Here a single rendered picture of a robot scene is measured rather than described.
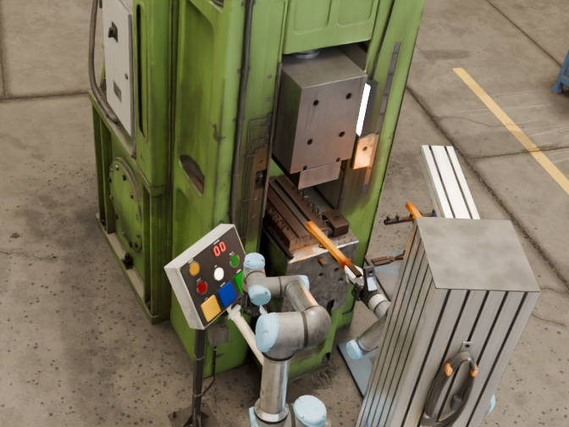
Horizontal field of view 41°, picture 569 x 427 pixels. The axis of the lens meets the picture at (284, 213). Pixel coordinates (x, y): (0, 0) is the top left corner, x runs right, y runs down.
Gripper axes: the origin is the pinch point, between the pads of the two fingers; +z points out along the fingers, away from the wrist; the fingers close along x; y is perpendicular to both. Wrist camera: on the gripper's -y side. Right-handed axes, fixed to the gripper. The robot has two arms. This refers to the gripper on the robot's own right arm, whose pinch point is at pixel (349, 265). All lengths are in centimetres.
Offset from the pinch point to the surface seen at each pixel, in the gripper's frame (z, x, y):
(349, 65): 33, 10, -75
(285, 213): 43.9, -5.6, 2.3
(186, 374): 52, -50, 101
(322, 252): 21.7, 1.6, 11.1
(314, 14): 39, -6, -96
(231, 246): 19, -46, -12
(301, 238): 27.4, -6.4, 4.3
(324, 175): 26.2, 0.2, -28.8
